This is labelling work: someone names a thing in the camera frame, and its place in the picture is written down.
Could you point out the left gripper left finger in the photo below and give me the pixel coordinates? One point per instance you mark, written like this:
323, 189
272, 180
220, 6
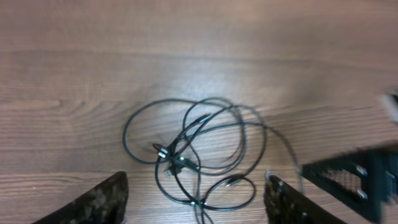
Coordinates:
103, 204

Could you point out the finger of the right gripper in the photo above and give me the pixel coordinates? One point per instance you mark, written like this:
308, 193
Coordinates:
361, 180

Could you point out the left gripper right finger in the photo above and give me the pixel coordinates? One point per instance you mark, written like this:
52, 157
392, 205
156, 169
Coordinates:
286, 205

